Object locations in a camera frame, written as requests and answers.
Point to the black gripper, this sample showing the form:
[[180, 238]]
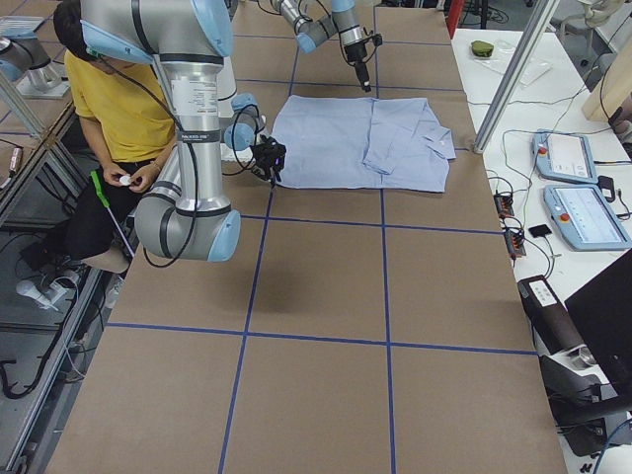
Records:
[[265, 152], [355, 53]]

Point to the light blue striped shirt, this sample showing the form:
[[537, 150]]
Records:
[[363, 143]]

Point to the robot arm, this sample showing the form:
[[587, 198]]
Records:
[[339, 20], [186, 214]]

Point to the green folded cloth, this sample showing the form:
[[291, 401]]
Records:
[[482, 49]]

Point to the person in yellow shirt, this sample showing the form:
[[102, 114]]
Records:
[[118, 105]]

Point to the brown paper table cover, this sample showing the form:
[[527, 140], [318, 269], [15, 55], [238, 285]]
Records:
[[352, 331]]

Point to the small electronics board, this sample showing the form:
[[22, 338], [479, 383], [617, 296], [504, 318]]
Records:
[[504, 205]]

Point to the far blue teach pendant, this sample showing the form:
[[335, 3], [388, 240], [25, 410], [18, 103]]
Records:
[[563, 157]]

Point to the blue teach pendant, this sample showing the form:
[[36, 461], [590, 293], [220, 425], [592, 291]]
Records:
[[584, 218], [563, 157]]

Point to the near blue teach pendant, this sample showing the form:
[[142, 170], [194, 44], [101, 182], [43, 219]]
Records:
[[584, 218]]

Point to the aluminium frame post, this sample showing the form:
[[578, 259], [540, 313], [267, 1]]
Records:
[[536, 25]]

